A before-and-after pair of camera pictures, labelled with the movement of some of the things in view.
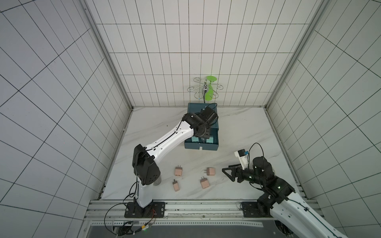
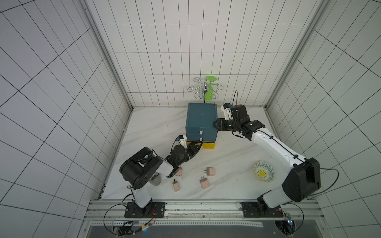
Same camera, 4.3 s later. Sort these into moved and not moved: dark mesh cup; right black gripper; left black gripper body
Moved: right black gripper; left black gripper body
Not moved: dark mesh cup
